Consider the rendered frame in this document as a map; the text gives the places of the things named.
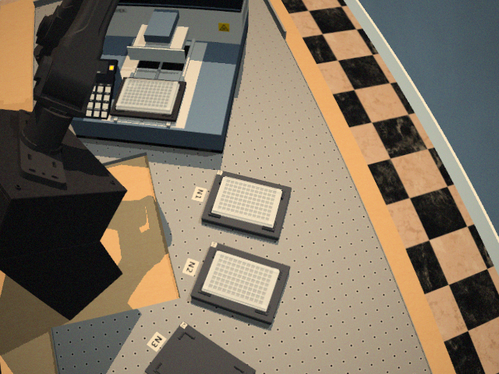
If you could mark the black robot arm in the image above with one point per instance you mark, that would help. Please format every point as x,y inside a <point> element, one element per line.
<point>65,77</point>

